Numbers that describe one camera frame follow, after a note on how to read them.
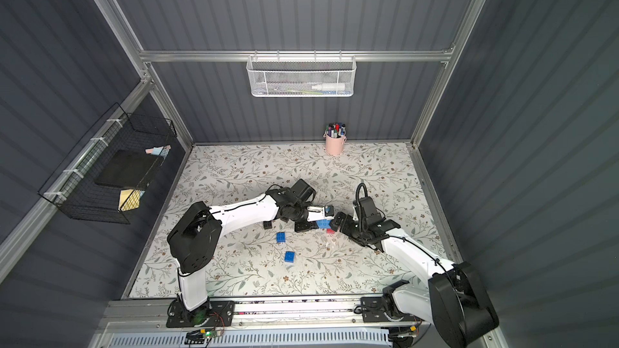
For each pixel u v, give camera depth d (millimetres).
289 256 841
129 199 611
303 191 722
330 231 911
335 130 1084
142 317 757
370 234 627
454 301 405
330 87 890
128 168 754
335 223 787
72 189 621
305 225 788
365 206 679
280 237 888
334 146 1132
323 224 867
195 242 512
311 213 785
